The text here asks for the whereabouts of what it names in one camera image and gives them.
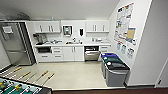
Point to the stainless steel dishwasher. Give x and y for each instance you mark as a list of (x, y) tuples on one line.
[(92, 54)]

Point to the white under-sink cabinet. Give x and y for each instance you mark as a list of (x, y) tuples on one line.
[(73, 53)]

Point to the chrome sink faucet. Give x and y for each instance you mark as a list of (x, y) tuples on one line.
[(74, 39)]

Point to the white narrow drawer unit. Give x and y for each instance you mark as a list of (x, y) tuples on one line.
[(105, 49)]

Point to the white dish cloth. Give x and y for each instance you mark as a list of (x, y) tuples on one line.
[(105, 41)]

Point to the steel paper towel dispenser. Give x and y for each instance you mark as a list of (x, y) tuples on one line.
[(67, 30)]

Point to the white wide drawer unit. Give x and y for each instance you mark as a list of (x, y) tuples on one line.
[(55, 56)]

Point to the grey bin with green lid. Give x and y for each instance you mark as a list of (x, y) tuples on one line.
[(115, 60)]

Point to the small bin sign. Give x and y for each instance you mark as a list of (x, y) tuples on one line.
[(118, 46), (123, 49), (131, 53)]

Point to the black built-in microwave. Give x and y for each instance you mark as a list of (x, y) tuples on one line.
[(44, 50)]

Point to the grey bin with black lid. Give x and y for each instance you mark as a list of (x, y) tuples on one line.
[(117, 75)]

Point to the small bottle on cabinet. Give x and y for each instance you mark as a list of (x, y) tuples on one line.
[(52, 18)]

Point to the grey pile on refrigerator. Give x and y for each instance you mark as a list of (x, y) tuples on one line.
[(22, 16)]

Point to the stainless steel refrigerator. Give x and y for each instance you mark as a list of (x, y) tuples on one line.
[(15, 43)]

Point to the green foosball table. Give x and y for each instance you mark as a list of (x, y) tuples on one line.
[(20, 87)]

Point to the white note on refrigerator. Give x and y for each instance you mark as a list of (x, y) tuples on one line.
[(7, 29)]

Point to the large white door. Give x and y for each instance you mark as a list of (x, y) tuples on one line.
[(163, 80)]

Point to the white two-door wall cabinet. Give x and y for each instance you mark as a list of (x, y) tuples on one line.
[(46, 27)]

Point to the large colourful wall poster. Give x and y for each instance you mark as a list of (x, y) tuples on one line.
[(124, 20)]

